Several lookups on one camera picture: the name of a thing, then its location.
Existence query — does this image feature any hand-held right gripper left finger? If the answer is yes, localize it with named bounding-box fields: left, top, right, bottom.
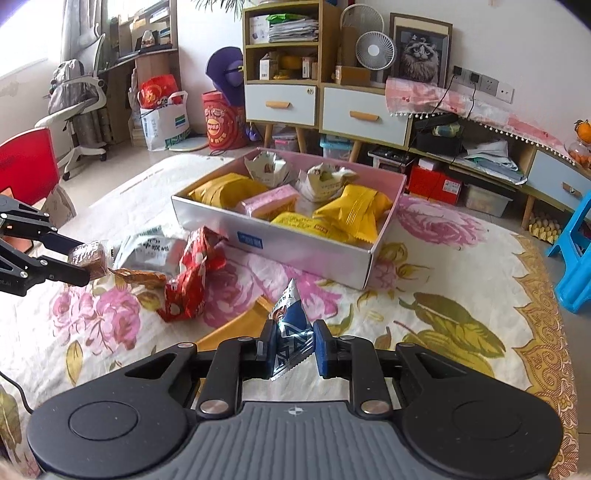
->
left=121, top=320, right=279, bottom=418

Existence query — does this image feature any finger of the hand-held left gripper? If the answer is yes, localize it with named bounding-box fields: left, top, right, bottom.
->
left=0, top=194, right=87, bottom=253
left=0, top=244, right=92, bottom=288

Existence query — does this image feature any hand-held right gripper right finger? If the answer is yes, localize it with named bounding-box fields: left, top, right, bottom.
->
left=313, top=320, right=469, bottom=418

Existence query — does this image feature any brown cake clear packet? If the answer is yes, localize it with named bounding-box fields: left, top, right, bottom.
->
left=68, top=240, right=115, bottom=281

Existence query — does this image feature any blue white snack packet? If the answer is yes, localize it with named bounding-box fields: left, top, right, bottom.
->
left=269, top=278, right=315, bottom=380

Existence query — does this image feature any gold bar snack packet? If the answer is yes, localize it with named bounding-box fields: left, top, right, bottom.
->
left=195, top=295, right=278, bottom=352

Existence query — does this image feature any silver white snack packet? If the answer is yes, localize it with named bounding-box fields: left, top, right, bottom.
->
left=112, top=224, right=191, bottom=271

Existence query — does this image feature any pink-lined cardboard box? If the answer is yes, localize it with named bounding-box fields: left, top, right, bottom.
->
left=171, top=147, right=408, bottom=291

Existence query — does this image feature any small yellow orange-label packet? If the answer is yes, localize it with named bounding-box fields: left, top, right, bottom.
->
left=270, top=211, right=362, bottom=246

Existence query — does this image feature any large yellow snack packet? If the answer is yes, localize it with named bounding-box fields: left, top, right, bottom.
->
left=188, top=173, right=271, bottom=209
left=313, top=185, right=394, bottom=244

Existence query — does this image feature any pink snack packet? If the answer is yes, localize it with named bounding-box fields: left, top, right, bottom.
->
left=235, top=185, right=299, bottom=221

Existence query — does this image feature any white snack packet bold lettering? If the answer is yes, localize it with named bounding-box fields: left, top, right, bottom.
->
left=295, top=163, right=359, bottom=204

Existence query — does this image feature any white nut-print snack packet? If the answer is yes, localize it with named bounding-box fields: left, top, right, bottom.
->
left=244, top=150, right=290, bottom=188

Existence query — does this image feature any floral seat cushion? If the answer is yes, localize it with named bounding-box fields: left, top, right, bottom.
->
left=43, top=186, right=78, bottom=228

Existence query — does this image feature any red chair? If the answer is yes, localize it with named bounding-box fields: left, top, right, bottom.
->
left=0, top=127, right=62, bottom=206

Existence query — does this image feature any white office chair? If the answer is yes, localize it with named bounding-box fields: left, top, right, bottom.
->
left=34, top=34, right=110, bottom=182

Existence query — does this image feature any floral tablecloth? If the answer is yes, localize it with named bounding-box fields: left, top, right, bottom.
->
left=0, top=154, right=579, bottom=480

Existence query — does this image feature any white shopping bag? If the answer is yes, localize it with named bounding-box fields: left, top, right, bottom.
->
left=140, top=90, right=192, bottom=152

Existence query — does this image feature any grey backpack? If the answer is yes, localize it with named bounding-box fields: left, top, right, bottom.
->
left=48, top=59, right=101, bottom=114

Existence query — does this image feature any white round floor scale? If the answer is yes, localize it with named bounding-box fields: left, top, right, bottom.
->
left=167, top=136, right=209, bottom=152

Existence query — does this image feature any red gift bag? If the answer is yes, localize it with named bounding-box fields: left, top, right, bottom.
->
left=138, top=75, right=179, bottom=110

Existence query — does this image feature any red cardboard box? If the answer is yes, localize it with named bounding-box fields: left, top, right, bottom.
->
left=407, top=163, right=463, bottom=207

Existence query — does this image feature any red round gift drum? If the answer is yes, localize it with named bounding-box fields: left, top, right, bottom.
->
left=201, top=90, right=249, bottom=151

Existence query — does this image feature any clear storage bin blue lid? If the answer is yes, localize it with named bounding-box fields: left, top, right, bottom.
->
left=320, top=134, right=355, bottom=163

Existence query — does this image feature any wooden desk shelf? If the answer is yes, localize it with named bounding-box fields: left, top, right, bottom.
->
left=98, top=0, right=179, bottom=145

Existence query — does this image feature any black keyboard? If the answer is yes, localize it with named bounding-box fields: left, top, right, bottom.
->
left=368, top=145, right=413, bottom=170

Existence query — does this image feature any clear bin white lid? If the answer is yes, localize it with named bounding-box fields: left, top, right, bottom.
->
left=462, top=181, right=515, bottom=219

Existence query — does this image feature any purple plush toy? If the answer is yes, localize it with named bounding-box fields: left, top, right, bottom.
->
left=206, top=46, right=246, bottom=110

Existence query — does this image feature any wooden cabinet white drawer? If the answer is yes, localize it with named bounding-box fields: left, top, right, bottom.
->
left=320, top=82, right=415, bottom=163

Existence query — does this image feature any black box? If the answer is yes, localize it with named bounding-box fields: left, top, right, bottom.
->
left=412, top=115, right=465, bottom=156

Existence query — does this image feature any tall wooden shelf cabinet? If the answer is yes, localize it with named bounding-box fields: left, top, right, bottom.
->
left=241, top=0, right=343, bottom=151

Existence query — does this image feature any tray of eggs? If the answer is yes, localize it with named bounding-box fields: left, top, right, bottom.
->
left=527, top=211, right=562, bottom=245

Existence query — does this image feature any pile of papers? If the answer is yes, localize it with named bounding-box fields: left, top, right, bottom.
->
left=461, top=138, right=528, bottom=184

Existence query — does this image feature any blue plastic stool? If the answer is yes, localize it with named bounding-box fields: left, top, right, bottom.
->
left=545, top=191, right=591, bottom=315

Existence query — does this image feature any green potted plant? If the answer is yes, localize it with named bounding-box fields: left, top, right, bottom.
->
left=193, top=0, right=244, bottom=16

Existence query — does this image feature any white shelf box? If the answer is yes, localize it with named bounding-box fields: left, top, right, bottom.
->
left=248, top=15, right=271, bottom=45

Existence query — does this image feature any low wooden media stand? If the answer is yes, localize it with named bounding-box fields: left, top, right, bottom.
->
left=409, top=111, right=591, bottom=232

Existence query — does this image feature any pink cherry-print cloth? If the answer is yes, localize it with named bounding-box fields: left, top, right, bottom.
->
left=385, top=76, right=568, bottom=156

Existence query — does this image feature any white desk fan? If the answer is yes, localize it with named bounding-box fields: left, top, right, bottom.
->
left=355, top=31, right=398, bottom=73

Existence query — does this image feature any stack of shelf papers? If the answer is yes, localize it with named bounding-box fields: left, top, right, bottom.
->
left=267, top=13, right=320, bottom=44

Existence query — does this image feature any framed cat picture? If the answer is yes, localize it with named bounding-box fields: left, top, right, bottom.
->
left=389, top=12, right=453, bottom=87

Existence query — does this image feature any glass jar of oranges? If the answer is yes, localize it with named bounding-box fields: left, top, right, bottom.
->
left=565, top=138, right=591, bottom=168

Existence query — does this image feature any white round fan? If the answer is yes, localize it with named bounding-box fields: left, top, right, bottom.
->
left=340, top=4, right=386, bottom=68

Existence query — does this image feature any black cable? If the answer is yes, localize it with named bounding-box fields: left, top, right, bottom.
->
left=0, top=370, right=34, bottom=415

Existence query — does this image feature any wall socket row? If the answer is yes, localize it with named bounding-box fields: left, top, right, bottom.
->
left=454, top=65, right=515, bottom=104

